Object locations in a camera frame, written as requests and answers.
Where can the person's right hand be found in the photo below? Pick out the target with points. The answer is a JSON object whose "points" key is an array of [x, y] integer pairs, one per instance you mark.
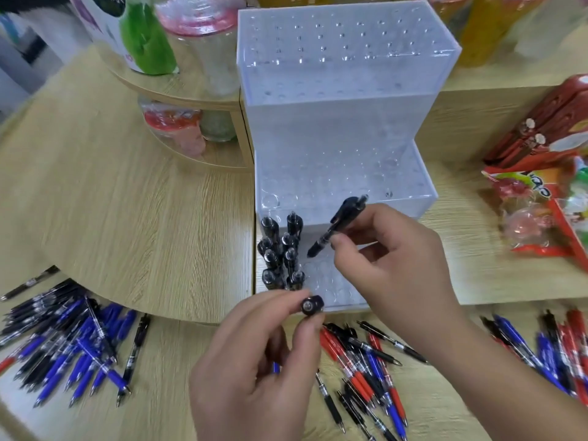
{"points": [[404, 280]]}

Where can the person's left hand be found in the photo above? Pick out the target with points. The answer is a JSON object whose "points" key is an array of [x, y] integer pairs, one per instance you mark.
{"points": [[248, 376]]}

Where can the black click pen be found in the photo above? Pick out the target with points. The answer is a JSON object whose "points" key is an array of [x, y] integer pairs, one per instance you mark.
{"points": [[312, 306], [340, 222]]}

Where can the pile of black red pens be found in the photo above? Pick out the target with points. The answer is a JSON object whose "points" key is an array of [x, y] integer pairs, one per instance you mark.
{"points": [[353, 362]]}

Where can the cluster of black pens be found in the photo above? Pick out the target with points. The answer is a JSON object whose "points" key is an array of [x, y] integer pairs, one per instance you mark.
{"points": [[275, 252]]}

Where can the pile of red blue pens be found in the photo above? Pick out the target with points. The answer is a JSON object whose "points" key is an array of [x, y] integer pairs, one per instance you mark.
{"points": [[551, 349]]}

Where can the clear tiered pen holder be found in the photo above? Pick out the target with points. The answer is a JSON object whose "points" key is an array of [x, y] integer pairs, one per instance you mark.
{"points": [[330, 123]]}

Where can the pile of blue black pens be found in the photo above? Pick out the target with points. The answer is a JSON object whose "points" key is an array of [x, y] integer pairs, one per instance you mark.
{"points": [[78, 344]]}

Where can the person's right forearm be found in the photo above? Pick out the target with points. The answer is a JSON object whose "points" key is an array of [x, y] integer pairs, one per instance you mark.
{"points": [[505, 385]]}

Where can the jelly cup display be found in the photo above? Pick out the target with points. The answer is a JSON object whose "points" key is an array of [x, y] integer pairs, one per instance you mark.
{"points": [[496, 32]]}

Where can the clear bag of red candies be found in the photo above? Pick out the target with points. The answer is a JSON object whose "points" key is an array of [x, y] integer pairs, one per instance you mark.
{"points": [[533, 215]]}

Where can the stack of red snack packets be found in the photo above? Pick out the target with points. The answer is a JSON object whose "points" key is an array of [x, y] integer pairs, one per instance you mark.
{"points": [[551, 119]]}

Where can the pale green jelly cup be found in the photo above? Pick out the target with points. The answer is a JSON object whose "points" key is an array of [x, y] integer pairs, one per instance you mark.
{"points": [[218, 126]]}

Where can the red lid pink jelly cup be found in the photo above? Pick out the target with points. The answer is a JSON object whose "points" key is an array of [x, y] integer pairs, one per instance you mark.
{"points": [[172, 121]]}

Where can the wooden round tier stand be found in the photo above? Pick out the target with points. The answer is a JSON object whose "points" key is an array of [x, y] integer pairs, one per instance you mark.
{"points": [[193, 94]]}

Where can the clear cup with red lid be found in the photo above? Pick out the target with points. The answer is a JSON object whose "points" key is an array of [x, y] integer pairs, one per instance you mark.
{"points": [[211, 55]]}

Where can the purple jelly pouch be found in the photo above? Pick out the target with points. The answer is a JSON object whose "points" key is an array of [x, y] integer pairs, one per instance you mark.
{"points": [[96, 32]]}

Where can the background store shelf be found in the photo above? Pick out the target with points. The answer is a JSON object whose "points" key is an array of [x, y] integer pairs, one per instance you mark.
{"points": [[18, 64]]}

